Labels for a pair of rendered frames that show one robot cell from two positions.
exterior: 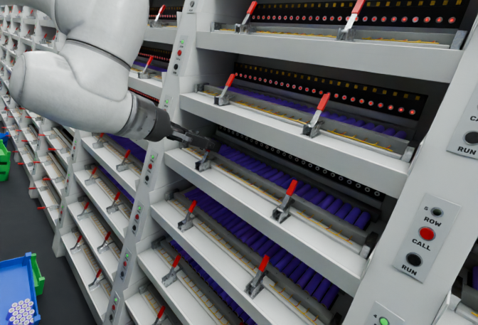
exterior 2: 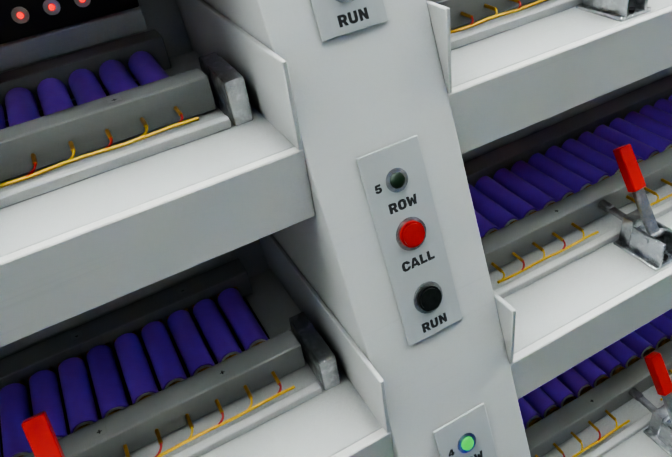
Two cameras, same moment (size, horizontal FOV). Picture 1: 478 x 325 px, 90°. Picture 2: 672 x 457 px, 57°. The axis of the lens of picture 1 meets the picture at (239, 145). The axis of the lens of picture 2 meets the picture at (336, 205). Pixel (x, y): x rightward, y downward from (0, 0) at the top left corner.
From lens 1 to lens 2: 0.18 m
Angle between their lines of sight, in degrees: 56
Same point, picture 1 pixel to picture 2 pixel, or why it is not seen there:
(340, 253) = (303, 434)
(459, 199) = (405, 124)
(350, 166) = (166, 240)
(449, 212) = (411, 164)
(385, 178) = (265, 196)
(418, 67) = not seen: outside the picture
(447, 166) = (347, 76)
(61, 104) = not seen: outside the picture
